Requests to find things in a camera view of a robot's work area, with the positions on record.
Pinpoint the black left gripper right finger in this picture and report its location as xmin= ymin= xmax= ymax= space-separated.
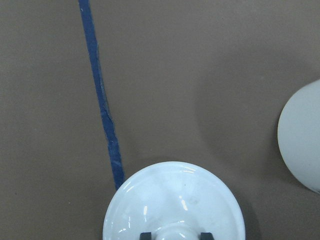
xmin=200 ymin=232 xmax=213 ymax=240

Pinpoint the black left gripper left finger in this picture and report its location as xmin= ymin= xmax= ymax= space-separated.
xmin=139 ymin=232 xmax=152 ymax=240

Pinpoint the white cup lid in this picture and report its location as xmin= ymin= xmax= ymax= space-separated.
xmin=102 ymin=161 xmax=246 ymax=240

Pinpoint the white enamel cup blue rim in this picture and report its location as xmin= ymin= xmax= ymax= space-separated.
xmin=277 ymin=80 xmax=320 ymax=193

